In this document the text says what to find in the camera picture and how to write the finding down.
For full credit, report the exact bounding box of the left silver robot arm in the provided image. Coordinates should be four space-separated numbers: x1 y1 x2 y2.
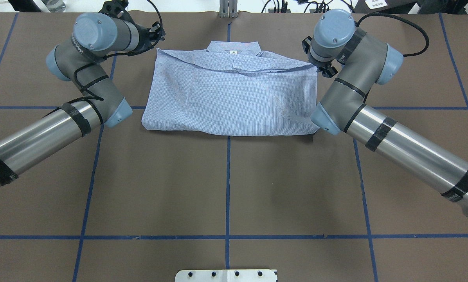
0 8 165 187

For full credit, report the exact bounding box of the clear water bottle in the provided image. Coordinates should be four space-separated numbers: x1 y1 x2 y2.
41 0 66 13

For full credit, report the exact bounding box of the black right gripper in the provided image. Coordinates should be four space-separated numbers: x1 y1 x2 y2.
301 36 338 78

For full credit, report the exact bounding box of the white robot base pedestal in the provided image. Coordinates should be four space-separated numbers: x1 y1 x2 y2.
175 269 278 282

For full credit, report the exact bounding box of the blue striped button-up shirt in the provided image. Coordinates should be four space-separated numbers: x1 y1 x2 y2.
141 41 318 136

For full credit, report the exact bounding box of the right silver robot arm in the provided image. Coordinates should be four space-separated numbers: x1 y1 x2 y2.
302 9 468 218

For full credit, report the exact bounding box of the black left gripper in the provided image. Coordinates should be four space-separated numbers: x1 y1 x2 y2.
132 22 166 53

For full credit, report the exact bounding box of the aluminium frame post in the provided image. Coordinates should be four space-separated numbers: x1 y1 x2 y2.
219 0 239 18

